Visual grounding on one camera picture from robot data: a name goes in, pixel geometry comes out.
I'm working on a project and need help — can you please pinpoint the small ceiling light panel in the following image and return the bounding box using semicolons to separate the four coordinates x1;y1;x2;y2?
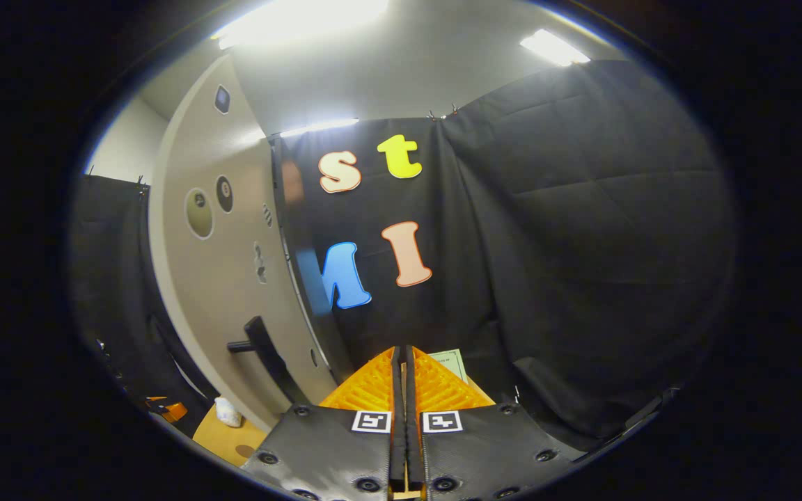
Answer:
519;28;591;67

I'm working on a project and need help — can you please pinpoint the large ceiling light panel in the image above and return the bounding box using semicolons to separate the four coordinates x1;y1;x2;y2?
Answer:
210;0;389;49

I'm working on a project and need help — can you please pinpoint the black backdrop cloth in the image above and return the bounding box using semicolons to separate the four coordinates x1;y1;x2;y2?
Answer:
70;59;736;453

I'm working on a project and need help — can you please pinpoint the dark grey cabinet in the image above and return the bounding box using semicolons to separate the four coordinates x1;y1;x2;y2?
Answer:
269;132;359;385

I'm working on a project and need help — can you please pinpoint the beige cabinet door with stickers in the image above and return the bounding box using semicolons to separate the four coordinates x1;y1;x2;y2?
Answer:
149;54;339;434

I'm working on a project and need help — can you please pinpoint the black cabinet door handle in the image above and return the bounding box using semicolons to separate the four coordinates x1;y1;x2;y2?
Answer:
227;315;311;406

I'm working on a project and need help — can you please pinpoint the white fluffy toy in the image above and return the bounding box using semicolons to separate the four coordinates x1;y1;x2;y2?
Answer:
214;397;243;428

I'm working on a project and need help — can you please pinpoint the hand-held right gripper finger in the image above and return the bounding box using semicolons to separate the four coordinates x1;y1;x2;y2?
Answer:
242;346;402;501
404;346;579;501

